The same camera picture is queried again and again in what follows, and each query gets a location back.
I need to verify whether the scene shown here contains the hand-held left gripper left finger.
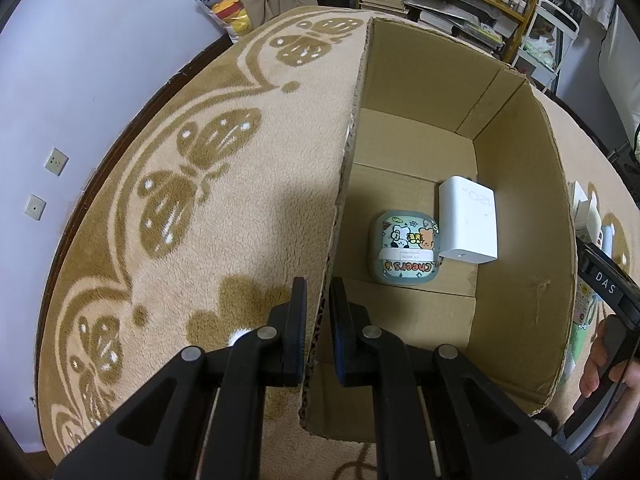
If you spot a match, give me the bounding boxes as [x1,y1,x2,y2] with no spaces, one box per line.
[55,277,308,480]

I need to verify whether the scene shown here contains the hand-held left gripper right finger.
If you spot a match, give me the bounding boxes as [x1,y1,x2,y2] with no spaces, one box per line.
[329,277,582,480]

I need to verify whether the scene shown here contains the cardboard box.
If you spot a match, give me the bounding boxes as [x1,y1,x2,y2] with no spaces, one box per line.
[297,16,581,443]

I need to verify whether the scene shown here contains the person's right hand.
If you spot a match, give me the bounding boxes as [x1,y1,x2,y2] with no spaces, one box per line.
[580,316,640,461]

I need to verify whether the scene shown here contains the white items beside box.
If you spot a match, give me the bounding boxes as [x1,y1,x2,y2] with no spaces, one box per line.
[570,182,602,241]

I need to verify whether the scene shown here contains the cartoon print earbuds case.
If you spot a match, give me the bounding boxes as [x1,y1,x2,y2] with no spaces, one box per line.
[369,210,442,287]

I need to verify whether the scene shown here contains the white power adapter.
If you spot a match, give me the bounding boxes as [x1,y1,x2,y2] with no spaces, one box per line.
[438,175,499,262]

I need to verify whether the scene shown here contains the beige butterfly print blanket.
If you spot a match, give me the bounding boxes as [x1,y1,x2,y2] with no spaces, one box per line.
[37,7,640,480]

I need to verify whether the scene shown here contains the green tissue pack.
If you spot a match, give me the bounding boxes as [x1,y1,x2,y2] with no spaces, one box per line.
[522,35,558,68]

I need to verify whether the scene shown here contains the white trolley cart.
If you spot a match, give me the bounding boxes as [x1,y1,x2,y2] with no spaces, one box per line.
[512,0,583,93]

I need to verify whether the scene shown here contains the wooden bookshelf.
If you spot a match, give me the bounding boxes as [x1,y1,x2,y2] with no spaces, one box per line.
[357,0,551,68]

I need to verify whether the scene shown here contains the pile of papers and magazines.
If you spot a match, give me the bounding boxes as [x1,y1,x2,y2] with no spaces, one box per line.
[405,0,506,53]

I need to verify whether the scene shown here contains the plastic bag of plush toys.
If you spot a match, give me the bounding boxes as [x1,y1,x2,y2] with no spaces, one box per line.
[187,0,253,43]

